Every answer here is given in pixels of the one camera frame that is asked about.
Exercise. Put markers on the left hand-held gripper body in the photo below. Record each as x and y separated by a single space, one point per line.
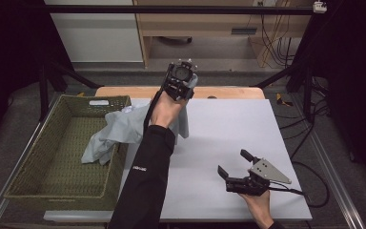
180 79

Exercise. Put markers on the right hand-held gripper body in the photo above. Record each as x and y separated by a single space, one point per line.
258 177

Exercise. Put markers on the light grey cloth garment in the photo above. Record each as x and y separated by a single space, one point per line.
124 127

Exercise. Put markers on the olive woven basket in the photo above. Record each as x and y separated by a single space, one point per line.
66 149

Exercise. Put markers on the person's right hand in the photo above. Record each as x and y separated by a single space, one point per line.
259 206

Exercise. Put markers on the person's left hand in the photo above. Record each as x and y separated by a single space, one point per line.
166 109

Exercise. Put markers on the white board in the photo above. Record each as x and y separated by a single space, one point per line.
235 143

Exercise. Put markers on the wooden table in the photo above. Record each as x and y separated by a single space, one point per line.
225 92

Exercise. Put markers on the wooden desk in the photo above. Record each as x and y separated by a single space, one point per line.
209 24

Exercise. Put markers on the yellow black floor tape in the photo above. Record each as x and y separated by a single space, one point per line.
282 100

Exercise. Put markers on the white basket label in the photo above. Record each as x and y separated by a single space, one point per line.
98 102

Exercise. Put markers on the white cabinet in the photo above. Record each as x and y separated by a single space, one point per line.
98 35

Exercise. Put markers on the white power adapter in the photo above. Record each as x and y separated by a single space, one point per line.
319 6

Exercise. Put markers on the black metal frame bar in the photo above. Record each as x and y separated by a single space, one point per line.
178 9

